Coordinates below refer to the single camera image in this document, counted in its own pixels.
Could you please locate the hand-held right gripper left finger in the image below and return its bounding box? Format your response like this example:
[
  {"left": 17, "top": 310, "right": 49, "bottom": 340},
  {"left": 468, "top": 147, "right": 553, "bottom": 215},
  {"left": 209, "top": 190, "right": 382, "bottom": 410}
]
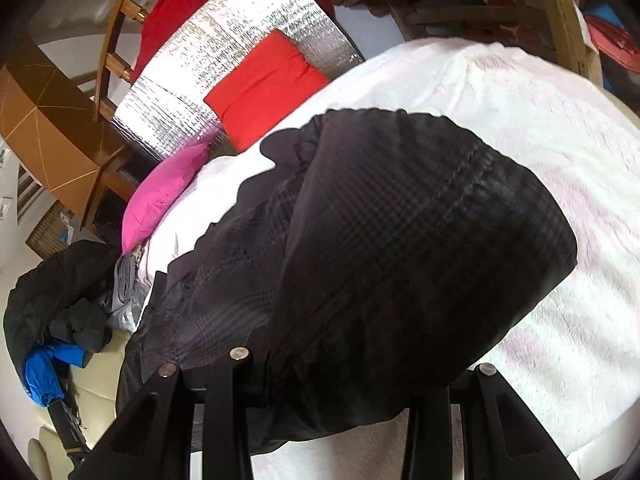
[{"left": 75, "top": 345, "right": 273, "bottom": 480}]

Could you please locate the cream leather sofa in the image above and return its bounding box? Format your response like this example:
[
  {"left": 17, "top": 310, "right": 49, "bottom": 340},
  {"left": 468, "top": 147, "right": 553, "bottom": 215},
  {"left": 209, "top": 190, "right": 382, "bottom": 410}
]
[{"left": 27, "top": 332, "right": 136, "bottom": 476}]

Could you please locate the red pillow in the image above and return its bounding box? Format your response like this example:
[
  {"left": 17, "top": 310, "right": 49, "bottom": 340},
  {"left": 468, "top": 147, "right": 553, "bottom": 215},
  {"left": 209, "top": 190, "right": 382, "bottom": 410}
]
[{"left": 204, "top": 30, "right": 331, "bottom": 153}]

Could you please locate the red cloth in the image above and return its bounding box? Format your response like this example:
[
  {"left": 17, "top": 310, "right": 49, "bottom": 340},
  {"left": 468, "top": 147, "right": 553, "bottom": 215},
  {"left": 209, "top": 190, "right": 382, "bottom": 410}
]
[{"left": 131, "top": 0, "right": 261, "bottom": 81}]

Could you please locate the pink pillow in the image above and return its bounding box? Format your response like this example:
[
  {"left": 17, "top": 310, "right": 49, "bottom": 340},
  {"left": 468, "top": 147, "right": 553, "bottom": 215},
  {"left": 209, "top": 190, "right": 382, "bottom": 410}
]
[{"left": 121, "top": 141, "right": 211, "bottom": 256}]

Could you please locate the black plaid jacket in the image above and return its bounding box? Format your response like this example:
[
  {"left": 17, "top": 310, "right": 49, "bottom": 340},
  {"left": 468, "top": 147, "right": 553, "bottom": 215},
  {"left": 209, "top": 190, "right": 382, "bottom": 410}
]
[{"left": 116, "top": 106, "right": 578, "bottom": 456}]

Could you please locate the grey garment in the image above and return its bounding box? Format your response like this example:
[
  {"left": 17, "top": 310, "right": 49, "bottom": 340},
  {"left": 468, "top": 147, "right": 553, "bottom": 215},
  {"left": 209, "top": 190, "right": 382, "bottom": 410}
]
[{"left": 102, "top": 252, "right": 151, "bottom": 333}]

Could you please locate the silver foil mat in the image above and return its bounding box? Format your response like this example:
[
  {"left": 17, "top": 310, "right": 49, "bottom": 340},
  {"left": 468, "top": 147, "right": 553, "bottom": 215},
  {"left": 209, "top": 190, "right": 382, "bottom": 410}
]
[{"left": 114, "top": 0, "right": 366, "bottom": 161}]

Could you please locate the blue garment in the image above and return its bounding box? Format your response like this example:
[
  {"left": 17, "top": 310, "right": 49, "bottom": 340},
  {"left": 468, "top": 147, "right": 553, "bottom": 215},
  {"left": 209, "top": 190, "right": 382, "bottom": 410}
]
[{"left": 22, "top": 342, "right": 88, "bottom": 408}]

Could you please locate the brown wicker basket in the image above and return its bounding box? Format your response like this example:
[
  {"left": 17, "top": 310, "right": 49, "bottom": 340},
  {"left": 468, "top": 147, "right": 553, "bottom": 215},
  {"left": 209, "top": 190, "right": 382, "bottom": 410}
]
[{"left": 25, "top": 202, "right": 76, "bottom": 258}]

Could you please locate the red bag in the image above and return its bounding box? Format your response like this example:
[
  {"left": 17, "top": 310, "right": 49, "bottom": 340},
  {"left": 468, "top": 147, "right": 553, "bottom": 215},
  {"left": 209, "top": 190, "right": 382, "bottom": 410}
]
[{"left": 575, "top": 0, "right": 640, "bottom": 93}]

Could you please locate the wooden furniture frame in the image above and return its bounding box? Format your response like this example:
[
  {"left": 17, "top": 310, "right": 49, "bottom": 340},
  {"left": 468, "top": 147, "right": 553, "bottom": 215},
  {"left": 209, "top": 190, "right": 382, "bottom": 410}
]
[{"left": 335, "top": 0, "right": 606, "bottom": 86}]

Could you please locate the white fleece blanket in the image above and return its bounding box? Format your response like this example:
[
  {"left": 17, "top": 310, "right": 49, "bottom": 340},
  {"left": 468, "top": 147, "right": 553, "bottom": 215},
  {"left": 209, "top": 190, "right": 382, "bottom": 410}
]
[{"left": 132, "top": 40, "right": 640, "bottom": 480}]

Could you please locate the brown wooden table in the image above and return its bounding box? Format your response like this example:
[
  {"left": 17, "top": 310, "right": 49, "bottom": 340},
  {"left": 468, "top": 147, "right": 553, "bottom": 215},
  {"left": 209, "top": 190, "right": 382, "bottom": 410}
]
[{"left": 0, "top": 30, "right": 146, "bottom": 231}]

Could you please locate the pile of black clothes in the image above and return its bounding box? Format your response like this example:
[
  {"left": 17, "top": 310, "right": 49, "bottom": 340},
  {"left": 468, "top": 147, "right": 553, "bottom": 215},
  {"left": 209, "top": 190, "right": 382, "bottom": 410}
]
[{"left": 2, "top": 240, "right": 123, "bottom": 386}]

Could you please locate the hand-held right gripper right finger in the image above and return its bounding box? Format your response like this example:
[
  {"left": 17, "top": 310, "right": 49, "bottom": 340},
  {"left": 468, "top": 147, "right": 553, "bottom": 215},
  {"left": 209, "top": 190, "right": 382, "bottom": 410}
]
[{"left": 402, "top": 362, "right": 573, "bottom": 480}]

